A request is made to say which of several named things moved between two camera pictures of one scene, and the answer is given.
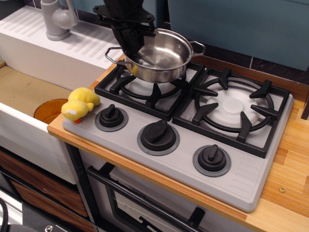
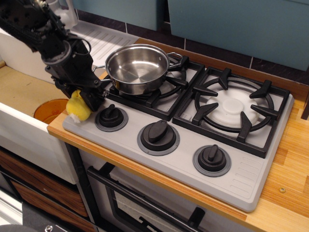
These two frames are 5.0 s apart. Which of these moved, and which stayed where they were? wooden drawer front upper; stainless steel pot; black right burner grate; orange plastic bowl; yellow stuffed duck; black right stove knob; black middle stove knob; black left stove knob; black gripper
Moved: yellow stuffed duck; black gripper; stainless steel pot
Stayed: black right stove knob; black middle stove knob; orange plastic bowl; wooden drawer front upper; black right burner grate; black left stove knob
